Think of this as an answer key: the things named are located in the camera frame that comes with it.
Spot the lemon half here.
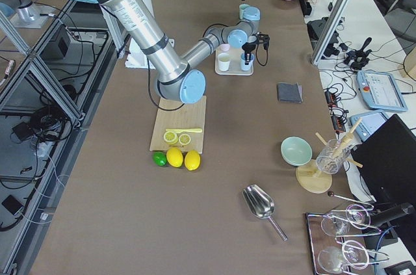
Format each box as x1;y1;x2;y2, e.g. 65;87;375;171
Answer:
163;131;179;145
178;133;192;146

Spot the light blue cup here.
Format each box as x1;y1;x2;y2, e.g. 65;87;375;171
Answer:
240;53;255;72

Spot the folded grey cloth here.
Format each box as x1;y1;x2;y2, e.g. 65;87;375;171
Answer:
277;83;303;103

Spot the pink cup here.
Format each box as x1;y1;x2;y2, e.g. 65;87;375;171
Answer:
218;44;230;53

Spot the clear glass mug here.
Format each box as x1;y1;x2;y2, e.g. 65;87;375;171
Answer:
316;139;351;174

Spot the blue teach pendant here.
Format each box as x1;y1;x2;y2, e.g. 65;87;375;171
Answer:
349;110;389;142
356;70;408;112

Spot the lemon half far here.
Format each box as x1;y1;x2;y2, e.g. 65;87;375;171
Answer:
178;133;192;146

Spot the metal scoop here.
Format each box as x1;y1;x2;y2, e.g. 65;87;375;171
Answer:
242;184;288;241

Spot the lemon half near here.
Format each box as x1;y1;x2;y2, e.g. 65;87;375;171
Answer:
163;131;179;145

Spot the mint green cup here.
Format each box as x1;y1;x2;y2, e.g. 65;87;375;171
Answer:
239;4;250;20

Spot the black laptop monitor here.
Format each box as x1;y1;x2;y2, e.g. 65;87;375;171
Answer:
352;114;415;205

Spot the yellow plastic knife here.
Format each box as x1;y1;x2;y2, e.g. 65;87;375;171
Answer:
165;128;203;134

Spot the mint green bowl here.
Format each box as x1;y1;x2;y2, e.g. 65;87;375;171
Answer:
281;137;313;166

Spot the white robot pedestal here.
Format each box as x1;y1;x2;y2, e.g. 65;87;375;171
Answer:
125;38;155;70

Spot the wooden cutting board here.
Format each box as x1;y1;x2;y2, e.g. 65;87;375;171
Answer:
149;96;206;154

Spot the pale yellow cup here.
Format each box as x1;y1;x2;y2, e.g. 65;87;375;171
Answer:
217;53;231;72

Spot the aluminium frame post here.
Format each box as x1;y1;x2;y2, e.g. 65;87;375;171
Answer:
311;0;349;66

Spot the whole yellow lemon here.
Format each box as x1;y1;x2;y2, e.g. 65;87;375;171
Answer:
185;150;201;171
166;148;183;168

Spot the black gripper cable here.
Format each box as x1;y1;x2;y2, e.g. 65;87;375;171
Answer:
148;23;270;112

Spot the cream rabbit tray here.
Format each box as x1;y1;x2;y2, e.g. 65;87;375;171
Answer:
214;47;255;76

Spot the wine glass rack tray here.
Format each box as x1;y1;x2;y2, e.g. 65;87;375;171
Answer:
305;203;389;274

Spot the wooden cup stand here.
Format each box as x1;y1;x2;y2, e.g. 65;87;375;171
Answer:
296;119;363;194

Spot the green lime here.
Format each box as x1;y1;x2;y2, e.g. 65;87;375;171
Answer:
152;151;168;166

